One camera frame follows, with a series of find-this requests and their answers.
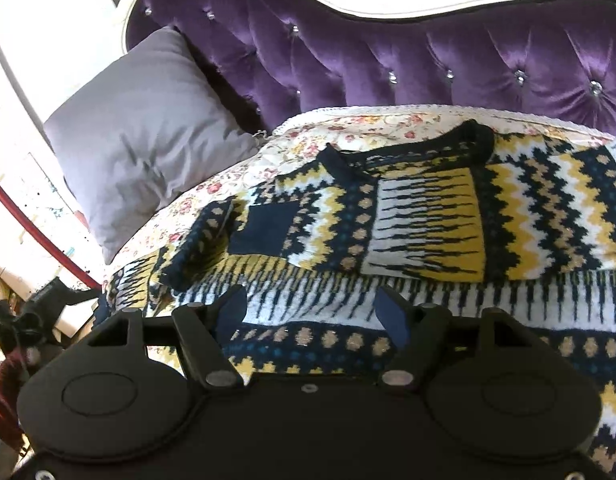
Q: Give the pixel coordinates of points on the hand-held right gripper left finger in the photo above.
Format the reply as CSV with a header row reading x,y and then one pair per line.
x,y
233,306

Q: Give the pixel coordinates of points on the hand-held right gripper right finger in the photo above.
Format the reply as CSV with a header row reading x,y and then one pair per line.
x,y
391,316

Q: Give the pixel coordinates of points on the navy yellow patterned knit sweater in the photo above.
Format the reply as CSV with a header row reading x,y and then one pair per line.
x,y
423,220

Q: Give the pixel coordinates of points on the red hoop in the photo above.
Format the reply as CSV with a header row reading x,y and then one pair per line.
x,y
47,250

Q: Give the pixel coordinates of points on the dark red cloth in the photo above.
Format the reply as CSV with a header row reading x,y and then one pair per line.
x,y
1,400

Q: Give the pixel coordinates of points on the grey pillow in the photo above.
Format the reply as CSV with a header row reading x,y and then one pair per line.
x,y
137,135

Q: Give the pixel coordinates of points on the floral bedspread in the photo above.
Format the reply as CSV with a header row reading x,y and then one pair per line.
x,y
308,132

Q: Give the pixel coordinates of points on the purple tufted headboard white frame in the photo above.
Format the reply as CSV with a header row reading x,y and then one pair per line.
x,y
388,55

